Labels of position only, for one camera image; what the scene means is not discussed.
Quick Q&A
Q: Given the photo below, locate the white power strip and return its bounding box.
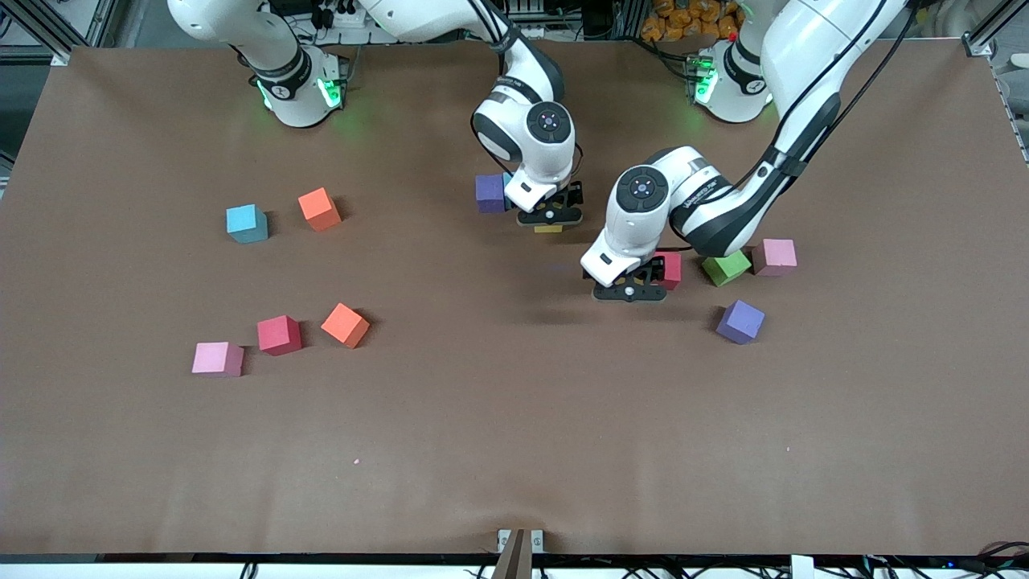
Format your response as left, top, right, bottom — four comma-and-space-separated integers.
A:
310, 4, 403, 45

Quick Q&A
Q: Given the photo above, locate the green foam cube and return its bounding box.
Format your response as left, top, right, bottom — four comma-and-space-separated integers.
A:
701, 249, 752, 288

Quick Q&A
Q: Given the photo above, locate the aluminium frame post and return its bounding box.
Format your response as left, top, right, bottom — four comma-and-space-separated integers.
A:
961, 0, 1029, 59
0, 0, 105, 67

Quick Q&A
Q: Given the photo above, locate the pink foam cube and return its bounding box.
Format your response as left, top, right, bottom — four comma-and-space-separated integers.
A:
191, 342, 245, 378
752, 238, 798, 277

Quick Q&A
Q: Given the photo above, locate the orange foam cube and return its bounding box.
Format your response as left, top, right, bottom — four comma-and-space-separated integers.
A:
320, 302, 371, 350
297, 187, 342, 232

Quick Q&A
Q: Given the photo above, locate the pile of orange objects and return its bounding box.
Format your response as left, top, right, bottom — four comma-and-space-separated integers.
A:
641, 0, 744, 41

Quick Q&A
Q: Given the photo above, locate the metal table edge bracket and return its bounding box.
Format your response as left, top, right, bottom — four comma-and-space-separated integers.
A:
496, 528, 545, 579

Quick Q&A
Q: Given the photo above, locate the purple foam cube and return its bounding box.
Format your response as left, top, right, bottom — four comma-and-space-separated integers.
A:
474, 175, 506, 215
715, 300, 766, 345

